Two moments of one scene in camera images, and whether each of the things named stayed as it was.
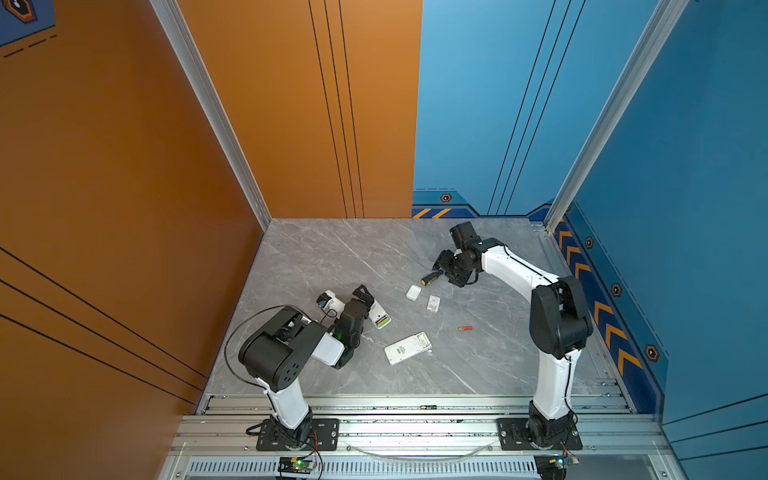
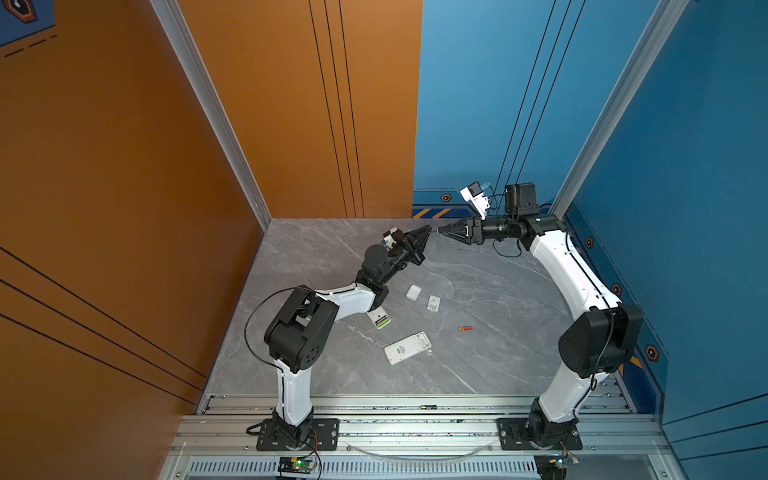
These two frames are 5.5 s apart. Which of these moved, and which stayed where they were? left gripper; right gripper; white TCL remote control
Moved: left gripper; right gripper
Stayed: white TCL remote control
